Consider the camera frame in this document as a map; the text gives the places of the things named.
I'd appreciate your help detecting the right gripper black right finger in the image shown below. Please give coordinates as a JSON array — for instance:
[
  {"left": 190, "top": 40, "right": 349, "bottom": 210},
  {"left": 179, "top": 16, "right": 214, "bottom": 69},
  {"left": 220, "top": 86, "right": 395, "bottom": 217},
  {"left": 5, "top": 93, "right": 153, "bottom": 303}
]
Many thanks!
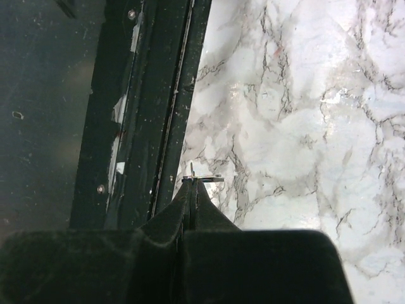
[{"left": 177, "top": 180, "right": 353, "bottom": 303}]

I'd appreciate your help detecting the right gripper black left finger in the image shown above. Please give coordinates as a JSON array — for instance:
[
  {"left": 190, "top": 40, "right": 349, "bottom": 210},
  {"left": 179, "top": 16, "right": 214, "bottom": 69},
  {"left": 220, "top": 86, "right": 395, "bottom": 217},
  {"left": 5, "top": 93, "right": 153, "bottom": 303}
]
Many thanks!
[{"left": 1, "top": 183, "right": 190, "bottom": 303}]

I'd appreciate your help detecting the key with black tag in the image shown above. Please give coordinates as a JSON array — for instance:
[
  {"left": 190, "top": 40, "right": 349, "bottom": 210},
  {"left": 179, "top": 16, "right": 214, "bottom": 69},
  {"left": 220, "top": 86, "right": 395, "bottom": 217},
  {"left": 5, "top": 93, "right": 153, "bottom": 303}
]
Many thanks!
[{"left": 182, "top": 162, "right": 225, "bottom": 183}]

